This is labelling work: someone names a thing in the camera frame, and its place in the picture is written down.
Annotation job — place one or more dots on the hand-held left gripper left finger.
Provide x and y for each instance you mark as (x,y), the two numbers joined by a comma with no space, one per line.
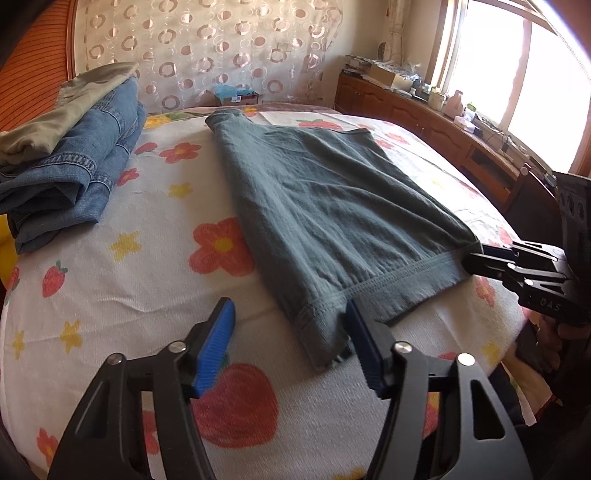
(214,346)

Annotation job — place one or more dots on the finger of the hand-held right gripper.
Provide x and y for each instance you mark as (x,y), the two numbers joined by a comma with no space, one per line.
(531,253)
(503,272)

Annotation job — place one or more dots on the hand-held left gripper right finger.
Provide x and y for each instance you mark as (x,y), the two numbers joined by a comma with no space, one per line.
(364,350)

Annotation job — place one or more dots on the folded khaki pants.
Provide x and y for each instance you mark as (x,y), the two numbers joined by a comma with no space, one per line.
(51,120)

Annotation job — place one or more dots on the person's right hand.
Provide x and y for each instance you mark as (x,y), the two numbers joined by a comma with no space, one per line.
(550,346)

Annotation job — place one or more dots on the white floral bed sheet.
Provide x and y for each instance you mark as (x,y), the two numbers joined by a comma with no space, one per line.
(138,286)

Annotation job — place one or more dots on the white tissue box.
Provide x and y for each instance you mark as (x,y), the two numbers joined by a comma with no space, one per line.
(465,123)

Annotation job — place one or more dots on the pink bottle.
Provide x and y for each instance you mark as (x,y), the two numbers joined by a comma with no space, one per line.
(455,104)

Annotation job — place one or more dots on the long wooden cabinet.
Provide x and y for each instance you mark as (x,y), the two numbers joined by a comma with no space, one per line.
(415,120)

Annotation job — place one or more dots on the white jar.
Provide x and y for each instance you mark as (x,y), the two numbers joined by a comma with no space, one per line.
(438,101)

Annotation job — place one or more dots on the wooden-framed window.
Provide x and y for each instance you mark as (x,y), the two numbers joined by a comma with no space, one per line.
(521,69)

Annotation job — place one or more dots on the yellow plush toy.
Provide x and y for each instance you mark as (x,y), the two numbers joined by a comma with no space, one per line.
(3,277)

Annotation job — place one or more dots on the folded blue jeans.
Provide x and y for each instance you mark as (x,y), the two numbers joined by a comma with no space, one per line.
(83,166)

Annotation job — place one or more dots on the beige flat carton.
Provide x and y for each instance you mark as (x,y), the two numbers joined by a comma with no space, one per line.
(383,74)

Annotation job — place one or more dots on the pale window curtain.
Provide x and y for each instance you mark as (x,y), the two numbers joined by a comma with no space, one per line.
(406,37)

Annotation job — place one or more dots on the cardboard box with blue bags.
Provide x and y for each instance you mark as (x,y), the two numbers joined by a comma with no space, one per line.
(238,97)

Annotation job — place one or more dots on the circle-patterned sheer curtain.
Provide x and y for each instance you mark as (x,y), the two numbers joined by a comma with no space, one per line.
(207,46)

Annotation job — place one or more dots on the wooden slatted wardrobe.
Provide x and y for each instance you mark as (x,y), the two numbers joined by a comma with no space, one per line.
(32,69)

